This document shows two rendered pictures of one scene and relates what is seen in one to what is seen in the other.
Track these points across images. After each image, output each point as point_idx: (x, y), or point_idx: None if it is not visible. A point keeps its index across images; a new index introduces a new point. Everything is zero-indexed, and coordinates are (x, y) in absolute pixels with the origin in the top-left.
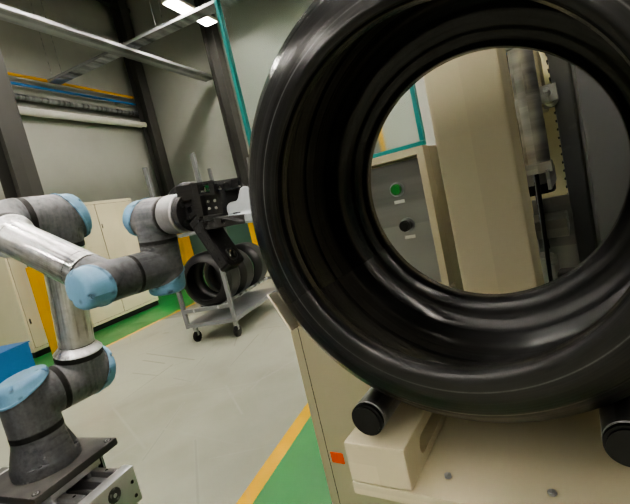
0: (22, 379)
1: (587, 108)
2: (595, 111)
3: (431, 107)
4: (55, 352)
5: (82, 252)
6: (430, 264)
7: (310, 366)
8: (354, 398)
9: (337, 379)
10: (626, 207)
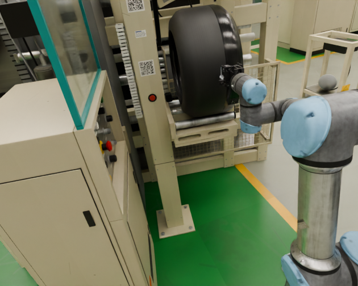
0: None
1: (105, 55)
2: (105, 57)
3: (156, 46)
4: (337, 251)
5: (292, 99)
6: (112, 136)
7: (137, 245)
8: (140, 234)
9: (138, 233)
10: (176, 71)
